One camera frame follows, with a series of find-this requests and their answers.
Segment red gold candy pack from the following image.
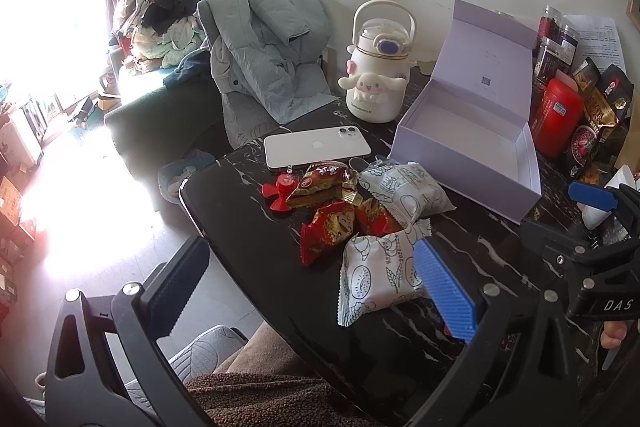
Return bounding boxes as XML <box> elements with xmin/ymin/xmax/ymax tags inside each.
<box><xmin>300</xmin><ymin>200</ymin><xmax>355</xmax><ymax>267</ymax></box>
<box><xmin>355</xmin><ymin>197</ymin><xmax>402</xmax><ymax>237</ymax></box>

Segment white smartphone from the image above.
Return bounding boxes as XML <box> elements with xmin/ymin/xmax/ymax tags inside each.
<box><xmin>264</xmin><ymin>124</ymin><xmax>371</xmax><ymax>169</ymax></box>

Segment person right hand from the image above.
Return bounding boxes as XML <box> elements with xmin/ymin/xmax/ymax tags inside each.
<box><xmin>600</xmin><ymin>321</ymin><xmax>628</xmax><ymax>350</ymax></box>

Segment pile of clothes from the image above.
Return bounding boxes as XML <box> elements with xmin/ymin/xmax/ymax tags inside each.
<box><xmin>112</xmin><ymin>0</ymin><xmax>204</xmax><ymax>74</ymax></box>

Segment clear jar blue label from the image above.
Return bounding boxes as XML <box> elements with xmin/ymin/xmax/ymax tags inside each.
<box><xmin>556</xmin><ymin>24</ymin><xmax>580</xmax><ymax>75</ymax></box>

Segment dark green sofa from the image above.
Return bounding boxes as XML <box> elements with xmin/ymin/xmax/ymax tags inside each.
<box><xmin>105</xmin><ymin>72</ymin><xmax>232</xmax><ymax>176</ymax></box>

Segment white paper sheet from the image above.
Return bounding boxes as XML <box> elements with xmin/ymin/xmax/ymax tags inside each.
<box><xmin>565</xmin><ymin>14</ymin><xmax>627</xmax><ymax>72</ymax></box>

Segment clear jar red contents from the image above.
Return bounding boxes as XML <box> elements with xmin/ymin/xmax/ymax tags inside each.
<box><xmin>537</xmin><ymin>5</ymin><xmax>563</xmax><ymax>41</ymax></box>

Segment black gold oat bag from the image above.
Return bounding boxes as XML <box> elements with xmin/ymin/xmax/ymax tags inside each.
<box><xmin>565</xmin><ymin>57</ymin><xmax>634</xmax><ymax>180</ymax></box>

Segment brown cereal snack pack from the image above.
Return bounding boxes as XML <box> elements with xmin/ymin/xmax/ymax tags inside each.
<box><xmin>286</xmin><ymin>160</ymin><xmax>363</xmax><ymax>209</ymax></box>

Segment red plastic flower suction toy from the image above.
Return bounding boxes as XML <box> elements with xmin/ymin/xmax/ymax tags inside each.
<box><xmin>260</xmin><ymin>173</ymin><xmax>298</xmax><ymax>212</ymax></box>

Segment white cinnamoroll water bottle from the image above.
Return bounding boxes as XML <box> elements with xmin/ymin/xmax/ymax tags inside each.
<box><xmin>337</xmin><ymin>0</ymin><xmax>416</xmax><ymax>124</ymax></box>

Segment clear jar dark label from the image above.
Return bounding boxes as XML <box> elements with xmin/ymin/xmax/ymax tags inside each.
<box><xmin>534</xmin><ymin>37</ymin><xmax>566</xmax><ymax>86</ymax></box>

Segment grey-green puffer jacket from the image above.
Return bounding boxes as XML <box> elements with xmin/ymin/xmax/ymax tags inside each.
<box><xmin>205</xmin><ymin>0</ymin><xmax>335</xmax><ymax>124</ymax></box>

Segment red canister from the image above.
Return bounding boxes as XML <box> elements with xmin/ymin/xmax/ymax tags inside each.
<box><xmin>532</xmin><ymin>78</ymin><xmax>584</xmax><ymax>158</ymax></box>

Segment lavender open gift box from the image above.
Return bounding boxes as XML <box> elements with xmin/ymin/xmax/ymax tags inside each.
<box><xmin>390</xmin><ymin>0</ymin><xmax>541</xmax><ymax>223</ymax></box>

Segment white printed snack pack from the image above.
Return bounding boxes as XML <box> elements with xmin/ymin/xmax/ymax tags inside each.
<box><xmin>358</xmin><ymin>159</ymin><xmax>456</xmax><ymax>229</ymax></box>
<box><xmin>337</xmin><ymin>219</ymin><xmax>431</xmax><ymax>327</ymax></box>

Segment white paper cup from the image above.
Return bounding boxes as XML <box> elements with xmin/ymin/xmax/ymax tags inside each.
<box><xmin>577</xmin><ymin>165</ymin><xmax>639</xmax><ymax>230</ymax></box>

